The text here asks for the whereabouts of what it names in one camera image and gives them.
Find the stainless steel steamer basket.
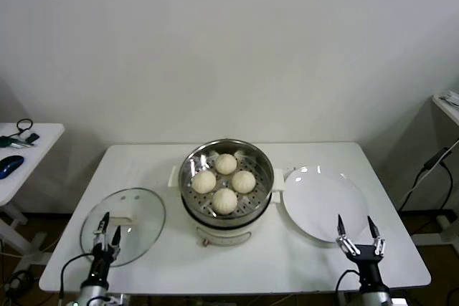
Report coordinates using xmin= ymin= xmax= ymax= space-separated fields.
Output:
xmin=168 ymin=138 xmax=286 ymax=226

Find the cream electric cooking pot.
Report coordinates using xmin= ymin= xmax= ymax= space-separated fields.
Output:
xmin=181 ymin=191 xmax=283 ymax=249

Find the white steamed baozi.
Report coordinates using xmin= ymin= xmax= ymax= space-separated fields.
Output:
xmin=212 ymin=188 xmax=238 ymax=215
xmin=214 ymin=153 xmax=237 ymax=175
xmin=231 ymin=170 xmax=257 ymax=193
xmin=191 ymin=171 xmax=217 ymax=194

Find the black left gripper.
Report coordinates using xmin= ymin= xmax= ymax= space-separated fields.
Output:
xmin=91 ymin=212 xmax=122 ymax=284

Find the glass pot lid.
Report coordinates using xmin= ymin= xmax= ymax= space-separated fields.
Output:
xmin=79 ymin=187 xmax=167 ymax=267

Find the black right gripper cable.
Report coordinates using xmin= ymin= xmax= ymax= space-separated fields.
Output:
xmin=335 ymin=269 xmax=359 ymax=306

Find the blue computer mouse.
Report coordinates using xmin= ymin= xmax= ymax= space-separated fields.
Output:
xmin=0 ymin=155 xmax=25 ymax=180

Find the green handled tool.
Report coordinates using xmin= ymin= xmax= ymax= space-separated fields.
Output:
xmin=0 ymin=135 xmax=37 ymax=149

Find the white round plate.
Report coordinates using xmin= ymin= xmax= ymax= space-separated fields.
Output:
xmin=281 ymin=165 xmax=370 ymax=243

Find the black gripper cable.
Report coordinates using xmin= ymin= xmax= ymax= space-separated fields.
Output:
xmin=59 ymin=252 xmax=96 ymax=302
xmin=335 ymin=269 xmax=359 ymax=306

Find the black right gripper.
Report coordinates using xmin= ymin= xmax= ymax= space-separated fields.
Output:
xmin=336 ymin=214 xmax=390 ymax=291

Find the white side table with papers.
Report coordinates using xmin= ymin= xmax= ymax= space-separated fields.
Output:
xmin=412 ymin=92 xmax=459 ymax=248

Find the black power adapter cable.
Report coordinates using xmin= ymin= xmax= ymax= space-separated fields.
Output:
xmin=397 ymin=146 xmax=453 ymax=213

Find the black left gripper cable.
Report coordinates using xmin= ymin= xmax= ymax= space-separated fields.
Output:
xmin=59 ymin=252 xmax=96 ymax=302

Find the stack of papers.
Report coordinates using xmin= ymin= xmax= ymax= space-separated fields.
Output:
xmin=439 ymin=89 xmax=459 ymax=106

